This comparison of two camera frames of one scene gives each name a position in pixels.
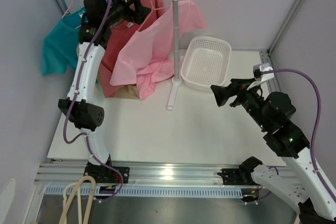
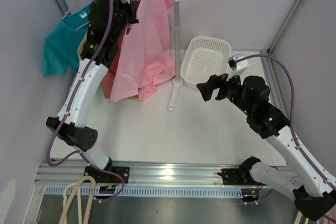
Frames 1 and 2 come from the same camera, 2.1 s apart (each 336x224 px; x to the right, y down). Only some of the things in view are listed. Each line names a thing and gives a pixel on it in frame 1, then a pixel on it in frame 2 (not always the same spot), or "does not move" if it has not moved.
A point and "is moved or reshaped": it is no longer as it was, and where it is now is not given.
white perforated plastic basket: x=205 y=63 does not move
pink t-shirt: x=147 y=57 is moved or reshaped
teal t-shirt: x=61 y=44 does not move
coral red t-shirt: x=121 y=33 is moved or reshaped
